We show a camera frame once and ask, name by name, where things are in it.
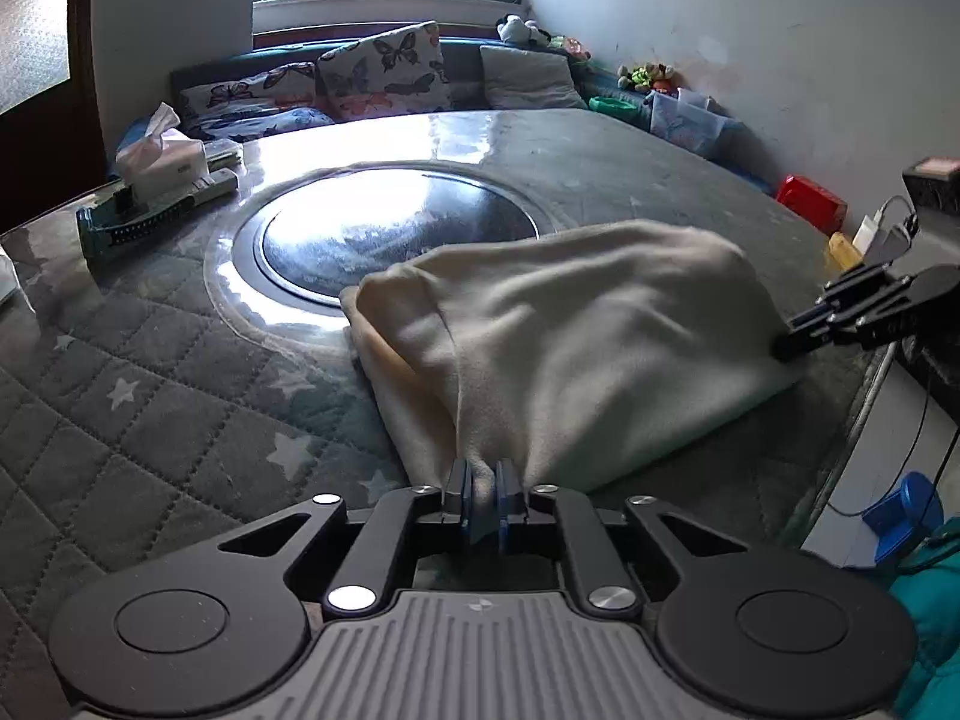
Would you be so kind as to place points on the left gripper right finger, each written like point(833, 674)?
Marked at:
point(563, 526)

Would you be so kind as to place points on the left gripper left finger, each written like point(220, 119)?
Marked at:
point(405, 525)

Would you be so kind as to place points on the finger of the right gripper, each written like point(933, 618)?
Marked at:
point(808, 331)

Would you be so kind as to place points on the cream sweatshirt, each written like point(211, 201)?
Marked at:
point(580, 356)

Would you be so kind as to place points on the white charger plug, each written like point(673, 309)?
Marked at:
point(878, 244)

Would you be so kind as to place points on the red plastic stool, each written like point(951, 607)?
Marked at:
point(813, 203)

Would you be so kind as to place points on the blue round object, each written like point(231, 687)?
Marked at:
point(907, 515)

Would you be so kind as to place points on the clear plastic storage box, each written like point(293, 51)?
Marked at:
point(687, 126)

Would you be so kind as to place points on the grey quilted star tablecloth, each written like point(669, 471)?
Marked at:
point(162, 400)

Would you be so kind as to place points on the teal jacket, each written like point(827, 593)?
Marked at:
point(928, 585)

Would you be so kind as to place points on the colourful plush toys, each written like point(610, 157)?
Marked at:
point(648, 77)

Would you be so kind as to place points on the green bowl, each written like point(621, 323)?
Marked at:
point(625, 111)

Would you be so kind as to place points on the round black induction cooktop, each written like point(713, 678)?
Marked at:
point(309, 242)

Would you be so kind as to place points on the grey cushion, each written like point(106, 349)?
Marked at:
point(521, 79)

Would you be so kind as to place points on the panda plush toy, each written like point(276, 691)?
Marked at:
point(515, 31)

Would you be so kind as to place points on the white remote control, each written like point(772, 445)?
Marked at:
point(214, 185)

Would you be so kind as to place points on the green packet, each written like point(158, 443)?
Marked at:
point(222, 153)

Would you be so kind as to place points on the pink wet wipes pack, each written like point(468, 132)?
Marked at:
point(9, 280)

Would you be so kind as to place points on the pink tissue box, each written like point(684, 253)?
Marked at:
point(162, 159)

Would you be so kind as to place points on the right butterfly pillow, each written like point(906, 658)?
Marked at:
point(394, 73)

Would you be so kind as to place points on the butterfly pillow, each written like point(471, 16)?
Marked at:
point(394, 73)
point(280, 100)

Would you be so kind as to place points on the left butterfly pillow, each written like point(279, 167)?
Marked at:
point(280, 100)

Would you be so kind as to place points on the blue sofa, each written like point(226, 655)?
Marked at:
point(465, 76)

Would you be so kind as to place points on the dark wooden door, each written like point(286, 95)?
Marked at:
point(52, 140)

